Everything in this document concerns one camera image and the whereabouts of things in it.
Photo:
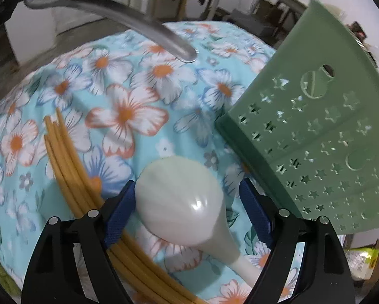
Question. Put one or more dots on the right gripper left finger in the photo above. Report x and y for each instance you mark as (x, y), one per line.
(52, 274)

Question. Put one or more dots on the cream plastic rice spoon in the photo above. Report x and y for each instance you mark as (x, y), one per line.
(181, 201)

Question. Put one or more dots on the stainless steel spoon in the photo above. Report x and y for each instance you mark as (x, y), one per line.
(145, 25)

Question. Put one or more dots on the green perforated utensil holder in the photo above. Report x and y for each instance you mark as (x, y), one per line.
(307, 127)

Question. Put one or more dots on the floral blue tablecloth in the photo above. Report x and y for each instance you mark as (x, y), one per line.
(125, 102)

